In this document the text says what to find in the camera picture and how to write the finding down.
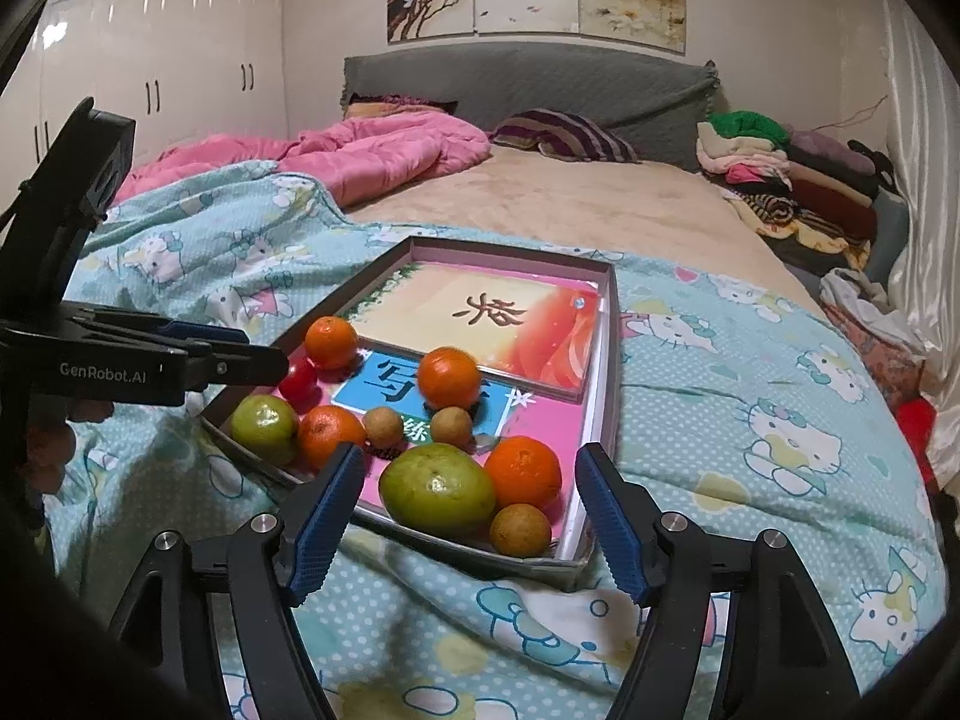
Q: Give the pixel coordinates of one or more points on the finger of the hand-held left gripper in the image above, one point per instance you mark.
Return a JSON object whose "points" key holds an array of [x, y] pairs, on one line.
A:
{"points": [[202, 334], [247, 366]]}

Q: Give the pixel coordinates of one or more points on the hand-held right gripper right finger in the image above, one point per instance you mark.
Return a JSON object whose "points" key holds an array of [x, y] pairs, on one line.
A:
{"points": [[611, 525]]}

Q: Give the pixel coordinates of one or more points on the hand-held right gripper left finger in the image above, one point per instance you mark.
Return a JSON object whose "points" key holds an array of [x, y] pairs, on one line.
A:
{"points": [[326, 517]]}

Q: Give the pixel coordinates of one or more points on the red cherry tomato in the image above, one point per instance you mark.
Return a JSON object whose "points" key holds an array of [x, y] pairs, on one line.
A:
{"points": [[298, 380]]}

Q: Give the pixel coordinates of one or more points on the small green jujube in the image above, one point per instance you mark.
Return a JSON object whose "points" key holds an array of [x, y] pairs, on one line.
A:
{"points": [[262, 427]]}

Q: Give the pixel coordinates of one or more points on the orange mandarin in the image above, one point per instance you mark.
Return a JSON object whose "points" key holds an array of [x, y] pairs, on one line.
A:
{"points": [[523, 472], [326, 431], [331, 341], [448, 377]]}

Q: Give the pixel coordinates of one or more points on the brown longan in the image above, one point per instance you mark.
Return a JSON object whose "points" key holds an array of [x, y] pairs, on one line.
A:
{"points": [[384, 426], [520, 529], [451, 424]]}

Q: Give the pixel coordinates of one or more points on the large green jujube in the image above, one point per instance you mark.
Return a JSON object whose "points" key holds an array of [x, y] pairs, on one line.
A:
{"points": [[437, 491]]}

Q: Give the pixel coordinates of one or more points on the grey cardboard box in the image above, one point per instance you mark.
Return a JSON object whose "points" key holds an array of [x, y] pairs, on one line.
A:
{"points": [[609, 360]]}

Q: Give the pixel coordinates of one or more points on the person's left hand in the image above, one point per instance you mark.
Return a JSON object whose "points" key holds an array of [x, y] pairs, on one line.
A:
{"points": [[49, 446]]}

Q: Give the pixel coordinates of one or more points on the pink book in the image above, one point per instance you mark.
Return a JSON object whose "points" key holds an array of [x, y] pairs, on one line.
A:
{"points": [[540, 412]]}

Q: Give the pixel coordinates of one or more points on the light blue cartoon cat blanket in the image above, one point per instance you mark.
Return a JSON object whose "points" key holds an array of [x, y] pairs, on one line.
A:
{"points": [[712, 427]]}

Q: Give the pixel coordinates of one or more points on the cream and orange book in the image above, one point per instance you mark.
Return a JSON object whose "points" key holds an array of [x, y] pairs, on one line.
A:
{"points": [[420, 300]]}

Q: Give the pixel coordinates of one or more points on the pink quilt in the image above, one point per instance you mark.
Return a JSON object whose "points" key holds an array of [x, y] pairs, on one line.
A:
{"points": [[375, 150]]}

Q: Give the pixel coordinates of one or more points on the white wardrobe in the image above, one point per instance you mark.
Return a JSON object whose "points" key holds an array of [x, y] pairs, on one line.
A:
{"points": [[187, 52]]}

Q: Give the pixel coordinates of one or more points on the floral cloth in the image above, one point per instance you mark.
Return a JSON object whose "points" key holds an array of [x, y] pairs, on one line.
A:
{"points": [[885, 360]]}

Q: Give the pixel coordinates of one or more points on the red cloth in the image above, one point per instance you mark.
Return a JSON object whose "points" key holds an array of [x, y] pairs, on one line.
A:
{"points": [[916, 427]]}

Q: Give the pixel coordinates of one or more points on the beige bed sheet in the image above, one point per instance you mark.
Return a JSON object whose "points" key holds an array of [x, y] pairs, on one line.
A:
{"points": [[600, 202]]}

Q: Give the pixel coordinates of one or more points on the white crumpled cloth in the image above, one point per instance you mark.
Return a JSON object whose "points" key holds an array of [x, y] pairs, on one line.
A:
{"points": [[862, 292]]}

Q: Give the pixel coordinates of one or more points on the pile of folded clothes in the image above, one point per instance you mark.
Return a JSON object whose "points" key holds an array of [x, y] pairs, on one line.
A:
{"points": [[787, 180]]}

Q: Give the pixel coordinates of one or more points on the striped pillow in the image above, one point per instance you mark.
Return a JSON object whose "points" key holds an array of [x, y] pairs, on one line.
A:
{"points": [[562, 131]]}

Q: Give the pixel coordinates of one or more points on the grey headboard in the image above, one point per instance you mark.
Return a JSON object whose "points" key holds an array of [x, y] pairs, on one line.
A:
{"points": [[600, 82]]}

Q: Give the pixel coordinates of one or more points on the white satin curtain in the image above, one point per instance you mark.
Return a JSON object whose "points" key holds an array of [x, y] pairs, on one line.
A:
{"points": [[930, 202]]}

